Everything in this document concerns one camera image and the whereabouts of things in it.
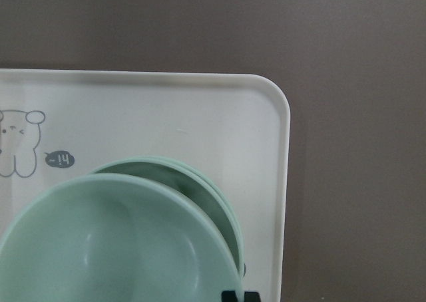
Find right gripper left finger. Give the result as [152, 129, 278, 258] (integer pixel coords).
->
[221, 291, 238, 302]

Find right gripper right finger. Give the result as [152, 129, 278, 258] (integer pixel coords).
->
[244, 291, 260, 302]

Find green bowl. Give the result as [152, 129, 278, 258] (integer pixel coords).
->
[91, 156, 246, 277]
[1, 174, 244, 301]

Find cream serving tray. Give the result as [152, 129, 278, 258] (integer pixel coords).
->
[1, 69, 290, 301]

